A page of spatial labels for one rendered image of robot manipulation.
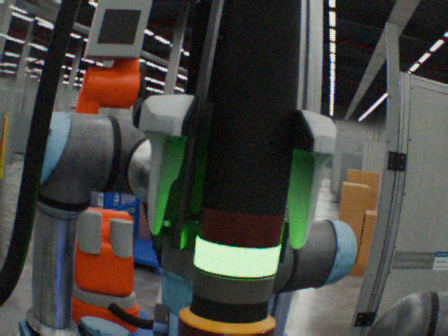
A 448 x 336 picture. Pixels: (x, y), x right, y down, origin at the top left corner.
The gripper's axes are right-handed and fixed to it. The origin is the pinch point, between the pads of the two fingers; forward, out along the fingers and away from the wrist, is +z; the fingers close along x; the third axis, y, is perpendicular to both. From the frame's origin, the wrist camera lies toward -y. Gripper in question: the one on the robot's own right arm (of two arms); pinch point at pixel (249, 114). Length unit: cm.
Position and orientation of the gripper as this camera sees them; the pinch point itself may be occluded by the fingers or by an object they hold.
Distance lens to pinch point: 22.7
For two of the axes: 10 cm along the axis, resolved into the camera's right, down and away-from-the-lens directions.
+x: -9.9, -1.1, -0.5
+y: -1.2, 9.9, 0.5
